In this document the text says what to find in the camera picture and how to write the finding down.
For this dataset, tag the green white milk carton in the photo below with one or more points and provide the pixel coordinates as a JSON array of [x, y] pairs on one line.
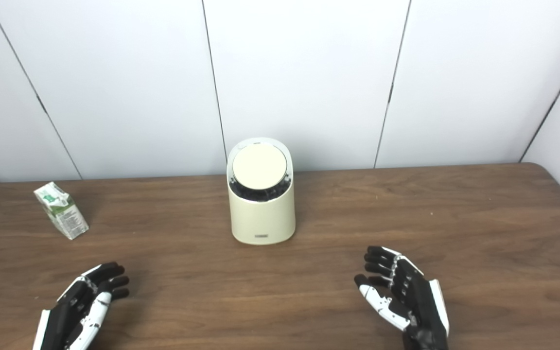
[[61, 211]]

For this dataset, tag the round cream bin lid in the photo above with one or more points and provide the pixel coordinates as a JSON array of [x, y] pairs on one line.
[[259, 166]]

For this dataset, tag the cream-colored desktop bin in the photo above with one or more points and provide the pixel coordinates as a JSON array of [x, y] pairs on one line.
[[263, 218]]

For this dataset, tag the black bin liner bag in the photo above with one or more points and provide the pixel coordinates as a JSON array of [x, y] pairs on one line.
[[260, 194]]

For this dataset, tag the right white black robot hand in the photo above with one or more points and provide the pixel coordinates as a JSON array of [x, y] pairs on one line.
[[418, 301]]

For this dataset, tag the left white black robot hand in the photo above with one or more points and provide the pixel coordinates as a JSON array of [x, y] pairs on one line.
[[73, 311]]

